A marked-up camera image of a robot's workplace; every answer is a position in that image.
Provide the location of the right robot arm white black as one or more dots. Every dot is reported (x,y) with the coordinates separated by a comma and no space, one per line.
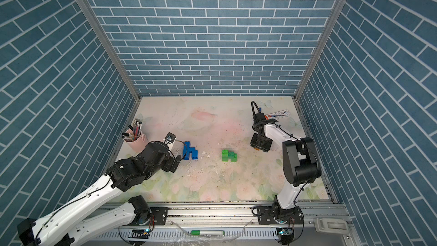
(301,165)

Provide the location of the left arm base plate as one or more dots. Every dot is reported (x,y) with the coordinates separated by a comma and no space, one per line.
(159,215)

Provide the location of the long blue lego brick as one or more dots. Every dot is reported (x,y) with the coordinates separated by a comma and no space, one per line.
(188,150)

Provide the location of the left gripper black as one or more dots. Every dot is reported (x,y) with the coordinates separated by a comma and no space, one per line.
(170,165)

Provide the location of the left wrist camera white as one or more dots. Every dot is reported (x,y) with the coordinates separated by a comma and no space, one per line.
(169,140)

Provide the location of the bundle of pens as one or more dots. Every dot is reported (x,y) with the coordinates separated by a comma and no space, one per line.
(134,131)

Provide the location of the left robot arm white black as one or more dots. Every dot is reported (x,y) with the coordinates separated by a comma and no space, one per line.
(72,225)

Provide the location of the white plastic handle part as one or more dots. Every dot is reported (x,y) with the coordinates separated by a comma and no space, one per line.
(331,225)

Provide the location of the white toothpaste tube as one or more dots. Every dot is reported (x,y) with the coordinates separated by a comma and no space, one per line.
(278,114)

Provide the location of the green marker on rail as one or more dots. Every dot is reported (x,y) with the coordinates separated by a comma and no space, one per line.
(207,232)

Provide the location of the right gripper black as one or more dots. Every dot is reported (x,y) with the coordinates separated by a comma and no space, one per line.
(264,148)

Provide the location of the aluminium front rail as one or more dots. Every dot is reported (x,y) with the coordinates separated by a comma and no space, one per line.
(235,219)

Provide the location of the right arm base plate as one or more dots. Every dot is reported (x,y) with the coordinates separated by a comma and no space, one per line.
(268,215)

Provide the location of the pink pen bucket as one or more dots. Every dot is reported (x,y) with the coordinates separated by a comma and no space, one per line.
(137,144)

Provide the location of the long green lego brick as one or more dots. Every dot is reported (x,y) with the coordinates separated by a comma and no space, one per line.
(231,154)

